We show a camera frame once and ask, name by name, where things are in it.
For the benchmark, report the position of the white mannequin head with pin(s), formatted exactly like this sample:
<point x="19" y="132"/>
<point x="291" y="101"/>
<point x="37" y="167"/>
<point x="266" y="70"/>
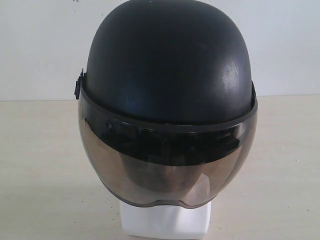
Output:
<point x="166" y="222"/>

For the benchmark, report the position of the black helmet with tinted visor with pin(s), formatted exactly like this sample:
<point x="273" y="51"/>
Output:
<point x="167" y="108"/>

